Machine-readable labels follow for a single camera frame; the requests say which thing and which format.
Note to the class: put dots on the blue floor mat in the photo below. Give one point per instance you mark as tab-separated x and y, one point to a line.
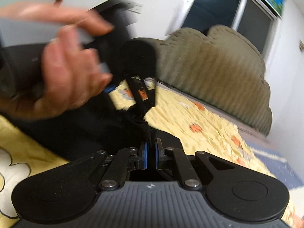
273	166

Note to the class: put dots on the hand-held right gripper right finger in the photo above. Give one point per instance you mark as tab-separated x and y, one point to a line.
157	158

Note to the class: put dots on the black pants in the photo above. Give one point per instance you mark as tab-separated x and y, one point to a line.
95	133

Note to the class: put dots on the yellow carrot-printed blanket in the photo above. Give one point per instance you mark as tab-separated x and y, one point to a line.
190	116

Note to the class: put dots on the white-framed window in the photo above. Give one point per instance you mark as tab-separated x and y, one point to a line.
254	21

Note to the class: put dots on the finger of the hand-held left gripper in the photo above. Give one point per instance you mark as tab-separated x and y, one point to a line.
153	92
133	90

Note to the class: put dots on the person's left hand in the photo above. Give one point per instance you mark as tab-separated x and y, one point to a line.
68	76

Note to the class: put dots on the olive padded headboard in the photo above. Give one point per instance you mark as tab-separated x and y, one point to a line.
213	71

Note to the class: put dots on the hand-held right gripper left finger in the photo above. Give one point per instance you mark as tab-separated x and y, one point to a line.
144	157

